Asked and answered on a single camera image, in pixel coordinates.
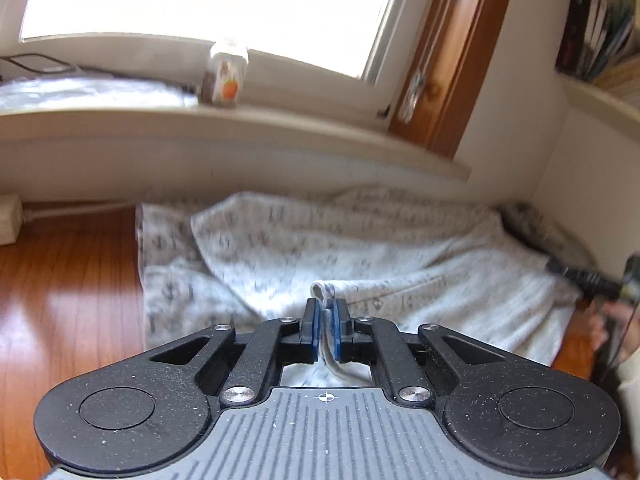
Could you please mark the glass jar with orange label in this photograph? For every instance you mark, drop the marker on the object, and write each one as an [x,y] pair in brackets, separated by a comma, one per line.
[227,80]

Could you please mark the person's right hand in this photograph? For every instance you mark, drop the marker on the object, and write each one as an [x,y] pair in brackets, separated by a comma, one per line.
[617,330]

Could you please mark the grey printed folded t-shirt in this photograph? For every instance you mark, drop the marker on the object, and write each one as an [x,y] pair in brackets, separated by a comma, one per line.
[540,230]

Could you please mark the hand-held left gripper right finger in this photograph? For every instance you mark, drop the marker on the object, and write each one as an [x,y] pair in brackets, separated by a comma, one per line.
[338,330]

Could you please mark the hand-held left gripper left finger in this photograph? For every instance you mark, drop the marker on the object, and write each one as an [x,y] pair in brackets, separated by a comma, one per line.
[315,330]

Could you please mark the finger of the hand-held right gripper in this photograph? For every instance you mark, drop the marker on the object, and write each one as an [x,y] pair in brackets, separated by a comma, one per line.
[585,280]

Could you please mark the row of books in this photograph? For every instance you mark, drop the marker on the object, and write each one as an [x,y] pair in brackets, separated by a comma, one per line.
[595,30]

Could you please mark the white window sash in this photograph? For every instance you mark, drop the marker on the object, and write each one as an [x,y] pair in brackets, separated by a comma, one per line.
[300,67]

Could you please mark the white bookshelf board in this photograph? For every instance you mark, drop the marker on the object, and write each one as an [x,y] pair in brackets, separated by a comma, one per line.
[600,100]

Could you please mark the white checker-print pajama garment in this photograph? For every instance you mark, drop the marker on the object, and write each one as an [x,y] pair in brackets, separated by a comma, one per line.
[350,240]

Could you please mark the white power strip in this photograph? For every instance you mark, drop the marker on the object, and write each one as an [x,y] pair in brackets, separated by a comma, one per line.
[9,220]

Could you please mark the clear plastic bag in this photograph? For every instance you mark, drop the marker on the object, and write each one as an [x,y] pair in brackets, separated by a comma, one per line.
[90,95]

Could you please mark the beige stone window sill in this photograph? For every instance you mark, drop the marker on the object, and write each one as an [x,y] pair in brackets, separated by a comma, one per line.
[250,130]

